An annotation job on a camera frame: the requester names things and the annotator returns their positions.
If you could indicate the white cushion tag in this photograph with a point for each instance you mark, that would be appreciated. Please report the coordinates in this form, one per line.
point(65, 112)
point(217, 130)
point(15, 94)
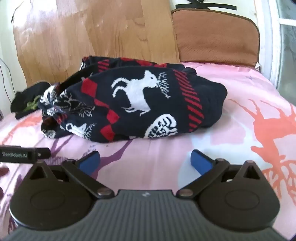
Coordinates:
point(257, 66)

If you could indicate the pink printed bedsheet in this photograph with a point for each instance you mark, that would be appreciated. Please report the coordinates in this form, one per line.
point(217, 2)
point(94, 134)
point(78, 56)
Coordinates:
point(242, 129)

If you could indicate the brown mesh cushion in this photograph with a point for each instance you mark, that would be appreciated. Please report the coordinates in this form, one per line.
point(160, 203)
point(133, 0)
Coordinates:
point(215, 34)

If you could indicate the white window frame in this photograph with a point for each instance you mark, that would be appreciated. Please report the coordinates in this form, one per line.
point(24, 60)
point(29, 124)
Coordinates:
point(272, 46)

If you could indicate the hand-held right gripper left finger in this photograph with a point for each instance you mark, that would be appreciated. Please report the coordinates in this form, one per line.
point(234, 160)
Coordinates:
point(90, 160)

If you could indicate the black cloth with green print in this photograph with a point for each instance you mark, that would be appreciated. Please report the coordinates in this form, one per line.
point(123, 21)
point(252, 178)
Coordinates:
point(27, 98)

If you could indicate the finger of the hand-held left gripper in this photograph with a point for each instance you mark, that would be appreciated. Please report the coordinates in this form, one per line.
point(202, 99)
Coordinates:
point(22, 154)

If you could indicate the navy knit deer sweater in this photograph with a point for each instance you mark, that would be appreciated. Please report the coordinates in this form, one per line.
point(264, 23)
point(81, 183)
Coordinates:
point(138, 99)

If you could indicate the wooden headboard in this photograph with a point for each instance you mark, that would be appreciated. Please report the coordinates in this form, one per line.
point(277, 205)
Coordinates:
point(92, 37)

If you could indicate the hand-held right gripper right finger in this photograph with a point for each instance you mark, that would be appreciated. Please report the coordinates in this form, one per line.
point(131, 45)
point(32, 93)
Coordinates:
point(200, 162)

